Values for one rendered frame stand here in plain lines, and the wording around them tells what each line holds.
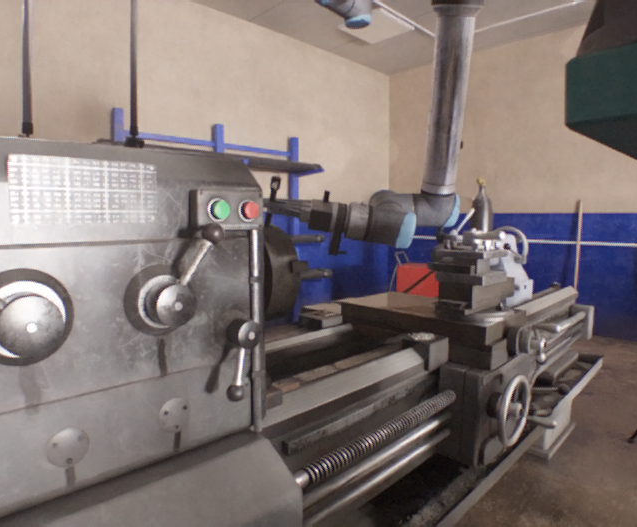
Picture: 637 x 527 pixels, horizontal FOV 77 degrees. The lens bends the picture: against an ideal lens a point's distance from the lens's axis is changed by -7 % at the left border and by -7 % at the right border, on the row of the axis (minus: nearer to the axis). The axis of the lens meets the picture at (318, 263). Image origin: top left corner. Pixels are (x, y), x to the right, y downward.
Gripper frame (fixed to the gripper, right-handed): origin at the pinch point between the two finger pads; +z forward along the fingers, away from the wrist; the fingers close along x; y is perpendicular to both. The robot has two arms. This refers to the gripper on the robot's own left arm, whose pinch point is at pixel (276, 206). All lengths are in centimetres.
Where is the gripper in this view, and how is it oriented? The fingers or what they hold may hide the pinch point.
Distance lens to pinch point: 103.8
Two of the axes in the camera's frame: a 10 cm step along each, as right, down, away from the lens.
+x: 0.0, 3.3, -9.4
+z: -9.8, -1.7, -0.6
